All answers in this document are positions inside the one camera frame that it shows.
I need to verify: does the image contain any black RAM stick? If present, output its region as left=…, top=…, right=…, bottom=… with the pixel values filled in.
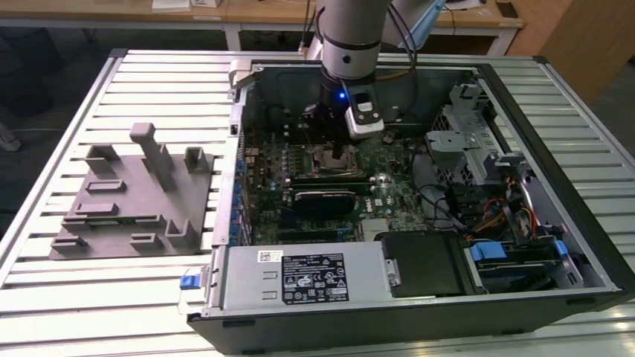
left=290, top=184, right=373, bottom=196
left=290, top=176, right=372, bottom=187

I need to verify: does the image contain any black graphics card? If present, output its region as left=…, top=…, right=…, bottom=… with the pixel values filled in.
left=292, top=189, right=356, bottom=219

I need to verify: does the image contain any metal drive cage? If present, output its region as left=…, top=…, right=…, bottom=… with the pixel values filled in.
left=424, top=83, right=503, bottom=187

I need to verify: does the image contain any green motherboard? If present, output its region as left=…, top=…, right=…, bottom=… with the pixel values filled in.
left=237, top=126, right=432, bottom=246

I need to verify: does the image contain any silver chipset heatsink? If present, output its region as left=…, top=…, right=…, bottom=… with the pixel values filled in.
left=361, top=219, right=391, bottom=242

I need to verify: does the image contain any black phone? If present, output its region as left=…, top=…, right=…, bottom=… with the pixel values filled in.
left=495, top=1, right=520, bottom=19

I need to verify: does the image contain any black drive bay box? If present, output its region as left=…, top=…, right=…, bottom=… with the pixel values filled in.
left=373, top=230, right=485, bottom=298

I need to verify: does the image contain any grey parts rack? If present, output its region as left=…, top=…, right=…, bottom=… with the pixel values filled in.
left=48, top=121, right=217, bottom=261

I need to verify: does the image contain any silver power supply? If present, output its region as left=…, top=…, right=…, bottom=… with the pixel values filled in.
left=217, top=243, right=393, bottom=312

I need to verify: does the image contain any grey fan shroud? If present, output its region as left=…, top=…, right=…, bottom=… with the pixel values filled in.
left=509, top=163, right=555, bottom=239

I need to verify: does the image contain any hard disk in blue carrier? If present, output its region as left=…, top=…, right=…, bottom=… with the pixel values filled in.
left=463, top=239, right=569, bottom=295

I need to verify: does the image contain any wooden desk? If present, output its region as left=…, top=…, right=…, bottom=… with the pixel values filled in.
left=0, top=0, right=528, bottom=57

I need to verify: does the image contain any wooden cabinet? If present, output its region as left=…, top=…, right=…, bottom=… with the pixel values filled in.
left=505, top=0, right=635, bottom=101

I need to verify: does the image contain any black PC case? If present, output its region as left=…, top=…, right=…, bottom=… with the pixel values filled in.
left=176, top=59, right=635, bottom=356

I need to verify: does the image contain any black office chair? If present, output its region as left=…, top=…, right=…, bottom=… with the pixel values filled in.
left=0, top=25, right=64, bottom=118

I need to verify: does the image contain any white furniture foot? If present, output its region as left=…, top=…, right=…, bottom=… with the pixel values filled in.
left=0, top=122, right=21, bottom=152

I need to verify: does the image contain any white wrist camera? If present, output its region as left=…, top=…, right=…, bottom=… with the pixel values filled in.
left=344, top=87, right=385, bottom=139

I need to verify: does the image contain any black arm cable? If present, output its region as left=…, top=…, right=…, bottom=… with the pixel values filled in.
left=385, top=5, right=420, bottom=126

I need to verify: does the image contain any black wire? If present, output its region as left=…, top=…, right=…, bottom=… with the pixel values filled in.
left=415, top=181, right=471, bottom=234

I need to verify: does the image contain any yellow wire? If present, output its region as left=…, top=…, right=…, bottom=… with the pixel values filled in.
left=469, top=211, right=505, bottom=231

